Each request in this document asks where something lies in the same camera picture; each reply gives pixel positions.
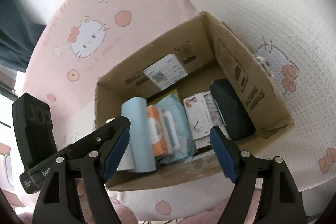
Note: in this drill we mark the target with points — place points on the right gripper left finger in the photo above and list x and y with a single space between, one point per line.
59 202

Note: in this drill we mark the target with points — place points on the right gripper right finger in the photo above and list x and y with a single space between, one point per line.
280 200

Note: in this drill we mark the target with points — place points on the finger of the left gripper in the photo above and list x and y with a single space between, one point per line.
95 140

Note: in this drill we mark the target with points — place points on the dark denim glasses case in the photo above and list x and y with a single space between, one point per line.
236 119

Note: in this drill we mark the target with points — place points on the floral printed white card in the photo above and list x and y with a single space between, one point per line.
198 115

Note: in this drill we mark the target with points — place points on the sticker sheet packet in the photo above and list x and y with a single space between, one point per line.
216 119

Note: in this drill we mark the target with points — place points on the light blue paper roll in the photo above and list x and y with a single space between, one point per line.
138 157

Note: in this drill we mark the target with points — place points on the orange white tissue pack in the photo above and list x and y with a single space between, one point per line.
160 138

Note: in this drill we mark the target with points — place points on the light blue wipes pack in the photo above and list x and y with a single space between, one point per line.
178 129

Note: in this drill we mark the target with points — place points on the pink fluffy cloth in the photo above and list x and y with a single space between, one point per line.
127 216

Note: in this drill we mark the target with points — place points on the white shipping label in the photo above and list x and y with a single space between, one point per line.
166 72

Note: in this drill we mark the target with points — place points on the dark teal curtain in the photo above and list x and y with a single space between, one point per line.
19 36

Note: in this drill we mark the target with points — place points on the brown cardboard box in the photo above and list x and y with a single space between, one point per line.
208 50

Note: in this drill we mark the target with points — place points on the pink Hello Kitty blanket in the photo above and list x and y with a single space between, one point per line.
293 39

